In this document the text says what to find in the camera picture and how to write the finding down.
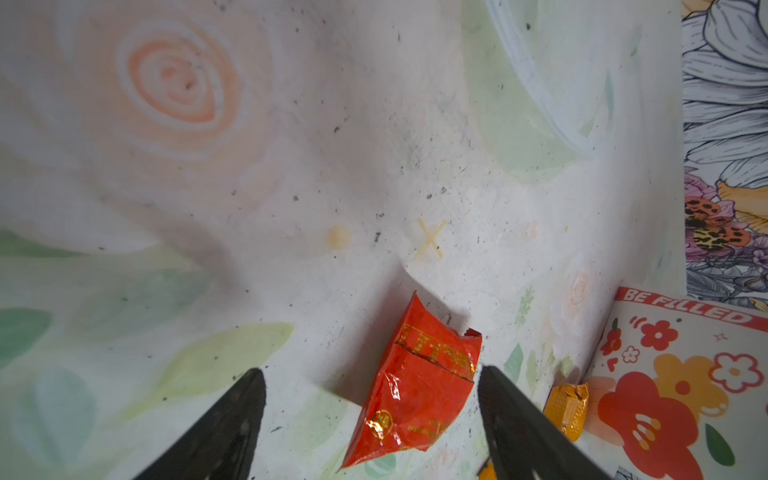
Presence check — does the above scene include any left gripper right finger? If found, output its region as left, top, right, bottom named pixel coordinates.
left=477, top=365, right=608, bottom=480

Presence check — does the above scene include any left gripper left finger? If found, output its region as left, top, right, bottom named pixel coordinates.
left=137, top=368, right=267, bottom=480

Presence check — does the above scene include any white paper gift bag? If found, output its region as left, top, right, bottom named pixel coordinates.
left=578, top=287, right=767, bottom=479

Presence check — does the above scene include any small orange snack packet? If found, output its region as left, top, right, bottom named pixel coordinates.
left=543, top=384, right=590, bottom=442

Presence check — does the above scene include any red snack packet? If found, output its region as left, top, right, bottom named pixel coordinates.
left=341, top=294, right=483, bottom=469

